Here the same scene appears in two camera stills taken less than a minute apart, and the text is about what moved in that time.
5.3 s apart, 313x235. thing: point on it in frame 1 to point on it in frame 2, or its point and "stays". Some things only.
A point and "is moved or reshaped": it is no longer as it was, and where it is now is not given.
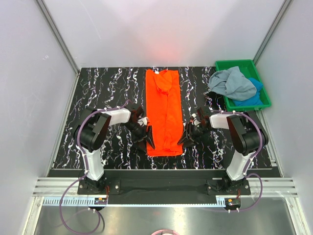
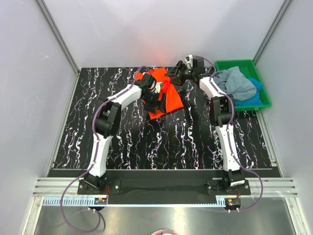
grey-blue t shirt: x=231 y=82 stays
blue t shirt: x=256 y=100 stays
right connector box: x=233 y=203 stays
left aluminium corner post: x=73 y=61 stays
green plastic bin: x=248 y=67 stays
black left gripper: x=145 y=136 to x=151 y=108
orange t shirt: x=163 y=110 is moved or reshaped
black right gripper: x=189 y=142 to x=174 y=71
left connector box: x=100 y=200 stays
